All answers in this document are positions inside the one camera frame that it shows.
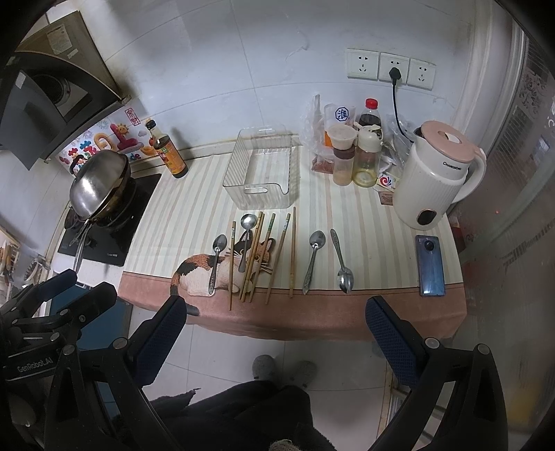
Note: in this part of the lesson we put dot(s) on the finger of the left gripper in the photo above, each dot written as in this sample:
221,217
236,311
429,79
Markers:
31,297
90,305

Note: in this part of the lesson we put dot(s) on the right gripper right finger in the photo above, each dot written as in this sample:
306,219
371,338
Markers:
398,340

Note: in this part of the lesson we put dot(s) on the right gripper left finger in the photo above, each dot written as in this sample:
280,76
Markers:
153,340

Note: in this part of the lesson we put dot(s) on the steel spoon bowl down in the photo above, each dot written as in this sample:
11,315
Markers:
345,275

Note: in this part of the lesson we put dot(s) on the small steel spoon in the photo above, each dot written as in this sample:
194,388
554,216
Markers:
219,245

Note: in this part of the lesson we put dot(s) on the floral band wooden chopstick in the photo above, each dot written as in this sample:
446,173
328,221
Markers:
292,278

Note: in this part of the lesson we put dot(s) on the steel spoon patterned handle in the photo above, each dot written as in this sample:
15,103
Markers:
317,241

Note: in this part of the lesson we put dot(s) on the black gas stove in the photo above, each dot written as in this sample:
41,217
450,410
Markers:
109,240

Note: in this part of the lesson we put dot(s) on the blue smartphone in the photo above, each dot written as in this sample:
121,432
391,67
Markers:
430,266

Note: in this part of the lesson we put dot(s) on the black wok pan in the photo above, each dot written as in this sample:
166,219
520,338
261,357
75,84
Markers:
111,210

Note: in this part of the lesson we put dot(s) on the cat shaped mat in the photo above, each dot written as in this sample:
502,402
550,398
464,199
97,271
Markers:
201,275

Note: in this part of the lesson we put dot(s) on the grey slipper left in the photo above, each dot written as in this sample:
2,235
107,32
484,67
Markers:
264,368

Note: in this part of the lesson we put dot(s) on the grey slipper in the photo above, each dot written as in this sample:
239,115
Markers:
303,374
264,368

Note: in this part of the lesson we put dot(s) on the grey slipper right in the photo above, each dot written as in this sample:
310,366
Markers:
303,374

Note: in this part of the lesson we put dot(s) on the steel wok lid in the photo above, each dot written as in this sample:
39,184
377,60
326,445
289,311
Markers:
97,178

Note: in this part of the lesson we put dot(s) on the striped counter mat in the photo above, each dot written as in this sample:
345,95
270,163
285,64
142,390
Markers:
330,252

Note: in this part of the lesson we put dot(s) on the dark soy sauce bottle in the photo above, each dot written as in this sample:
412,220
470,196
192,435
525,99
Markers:
166,150

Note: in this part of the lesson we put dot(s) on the red white seasoning packet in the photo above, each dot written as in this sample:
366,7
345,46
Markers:
387,182

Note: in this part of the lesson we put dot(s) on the oil dispenser bottle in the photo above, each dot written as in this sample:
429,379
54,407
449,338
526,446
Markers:
367,155

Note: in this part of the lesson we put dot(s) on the white pink electric kettle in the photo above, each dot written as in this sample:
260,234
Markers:
443,167

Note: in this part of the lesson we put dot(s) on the clear plastic utensil basket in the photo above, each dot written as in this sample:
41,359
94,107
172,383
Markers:
263,172

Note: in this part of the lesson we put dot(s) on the black range hood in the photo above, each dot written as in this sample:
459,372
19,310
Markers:
56,86

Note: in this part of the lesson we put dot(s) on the seasoning jar beige lid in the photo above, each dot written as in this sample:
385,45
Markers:
342,138

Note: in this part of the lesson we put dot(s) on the red cap sauce bottle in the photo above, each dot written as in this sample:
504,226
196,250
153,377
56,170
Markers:
370,115

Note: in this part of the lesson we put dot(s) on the white blue label container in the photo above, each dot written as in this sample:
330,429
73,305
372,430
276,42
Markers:
337,114

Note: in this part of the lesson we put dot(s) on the colourful wall stickers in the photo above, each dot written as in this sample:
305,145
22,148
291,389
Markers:
123,132

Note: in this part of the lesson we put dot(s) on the white wall socket strip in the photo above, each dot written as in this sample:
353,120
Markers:
371,65

